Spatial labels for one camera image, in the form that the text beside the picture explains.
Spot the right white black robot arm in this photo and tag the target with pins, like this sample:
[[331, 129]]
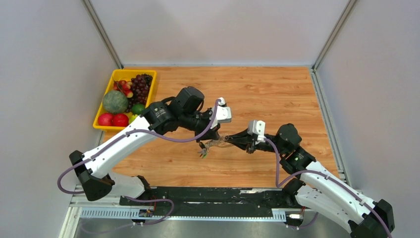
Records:
[[302, 176]]

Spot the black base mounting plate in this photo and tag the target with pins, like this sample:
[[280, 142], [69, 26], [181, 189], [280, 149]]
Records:
[[215, 201]]

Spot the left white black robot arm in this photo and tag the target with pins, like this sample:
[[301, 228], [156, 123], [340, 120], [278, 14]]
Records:
[[93, 168]]

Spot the aluminium frame rail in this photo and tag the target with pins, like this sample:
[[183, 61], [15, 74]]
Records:
[[109, 207]]

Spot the green melon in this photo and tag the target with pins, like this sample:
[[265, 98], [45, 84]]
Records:
[[115, 102]]

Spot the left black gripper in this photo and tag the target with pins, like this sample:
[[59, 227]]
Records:
[[213, 135]]

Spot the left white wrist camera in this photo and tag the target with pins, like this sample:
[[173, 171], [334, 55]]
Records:
[[220, 113]]

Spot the silver carabiner keyring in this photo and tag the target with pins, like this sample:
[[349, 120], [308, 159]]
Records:
[[221, 142]]

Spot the left red apple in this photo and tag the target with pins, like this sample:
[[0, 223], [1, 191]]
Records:
[[105, 119]]

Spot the right red apple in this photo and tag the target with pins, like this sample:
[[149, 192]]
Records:
[[120, 120]]

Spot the green lime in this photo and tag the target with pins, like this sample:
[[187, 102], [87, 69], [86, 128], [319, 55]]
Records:
[[137, 109]]

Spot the dark purple grape bunch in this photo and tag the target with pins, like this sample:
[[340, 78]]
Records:
[[141, 85]]

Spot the red apple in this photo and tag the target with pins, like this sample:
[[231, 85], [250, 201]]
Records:
[[120, 120], [105, 119]]

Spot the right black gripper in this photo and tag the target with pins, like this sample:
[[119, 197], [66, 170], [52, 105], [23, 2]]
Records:
[[243, 140]]

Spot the yellow plastic fruit tray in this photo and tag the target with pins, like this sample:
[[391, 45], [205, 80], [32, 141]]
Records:
[[126, 74]]

